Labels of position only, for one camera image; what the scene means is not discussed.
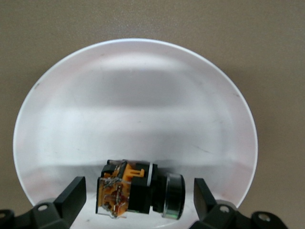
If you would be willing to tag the orange push-button switch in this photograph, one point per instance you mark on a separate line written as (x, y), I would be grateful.
(140, 190)

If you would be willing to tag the pink round plate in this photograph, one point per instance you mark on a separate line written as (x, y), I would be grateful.
(133, 107)

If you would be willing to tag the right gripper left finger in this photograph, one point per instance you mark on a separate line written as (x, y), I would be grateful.
(69, 202)

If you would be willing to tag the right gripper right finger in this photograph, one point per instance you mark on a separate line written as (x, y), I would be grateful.
(207, 205)

